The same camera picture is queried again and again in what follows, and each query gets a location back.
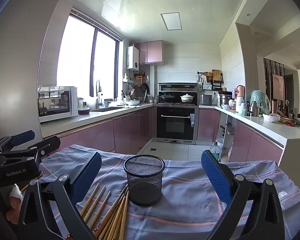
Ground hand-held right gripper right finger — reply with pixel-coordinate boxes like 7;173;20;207
201;150;286;240

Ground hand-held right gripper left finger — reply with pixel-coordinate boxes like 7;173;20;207
18;151;102;240

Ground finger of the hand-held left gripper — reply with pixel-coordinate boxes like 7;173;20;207
0;130;36;157
0;135;61;167

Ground bundle of wooden chopsticks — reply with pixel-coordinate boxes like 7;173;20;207
79;183;130;240

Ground black mesh pen holder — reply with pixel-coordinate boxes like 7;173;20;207
123;155;165;207

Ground person's left hand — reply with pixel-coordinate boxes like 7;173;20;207
5;183;23;225

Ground clear plastic bottle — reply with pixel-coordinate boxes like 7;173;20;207
209;141;222;160

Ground white microwave oven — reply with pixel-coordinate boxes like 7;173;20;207
38;86;79;123

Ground blue checked tablecloth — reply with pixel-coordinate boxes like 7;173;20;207
38;144;300;240

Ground pink base cabinets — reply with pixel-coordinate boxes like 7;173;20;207
41;105;155;153
199;107;283;165

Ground integrated stove with oven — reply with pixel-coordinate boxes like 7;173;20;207
156;82;199;145

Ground sink faucet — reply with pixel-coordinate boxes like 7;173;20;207
96;80;103;109

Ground pale green canister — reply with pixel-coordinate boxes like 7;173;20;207
236;100;248;115

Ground dark steel cooker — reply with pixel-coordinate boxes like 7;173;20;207
219;94;232;107

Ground steel thermos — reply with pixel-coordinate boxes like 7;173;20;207
250;101;259;117

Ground white bowl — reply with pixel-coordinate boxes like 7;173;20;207
263;113;281;123

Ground green fan in plastic cover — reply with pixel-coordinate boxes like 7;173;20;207
250;90;269;115

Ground black pot with glass lid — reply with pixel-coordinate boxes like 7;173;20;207
159;92;176;103

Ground kitchen window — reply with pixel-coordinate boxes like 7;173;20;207
56;12;122;98

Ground white gas water heater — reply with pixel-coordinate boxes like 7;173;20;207
127;46;140;70

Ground ceiling light panel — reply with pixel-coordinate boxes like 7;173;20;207
161;12;183;31

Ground black wall rack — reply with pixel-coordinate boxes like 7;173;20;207
197;71;224;91

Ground pink wall artwork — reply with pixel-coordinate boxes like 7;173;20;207
272;74;286;100

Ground pink wall cabinet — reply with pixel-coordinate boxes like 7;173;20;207
135;40;163;65

